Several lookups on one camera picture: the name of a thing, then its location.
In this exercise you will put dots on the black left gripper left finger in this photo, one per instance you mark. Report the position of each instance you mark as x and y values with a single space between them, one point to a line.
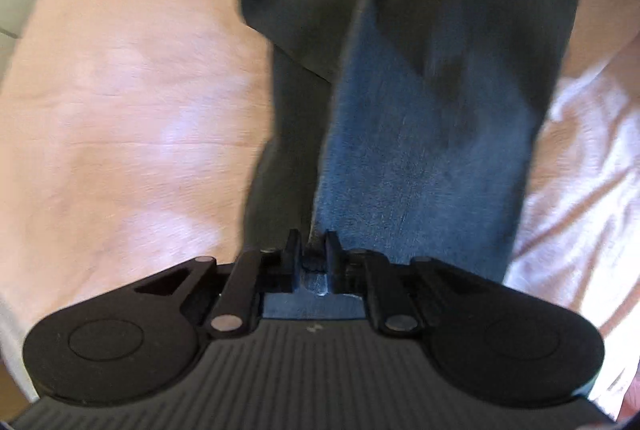
290 262

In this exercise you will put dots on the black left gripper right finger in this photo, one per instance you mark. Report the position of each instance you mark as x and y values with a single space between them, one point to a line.
334 263

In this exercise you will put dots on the dark grey jeans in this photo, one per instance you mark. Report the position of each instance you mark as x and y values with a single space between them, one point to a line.
405 126

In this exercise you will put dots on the pink textured bedspread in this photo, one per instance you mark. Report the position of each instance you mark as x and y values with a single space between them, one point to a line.
129 129

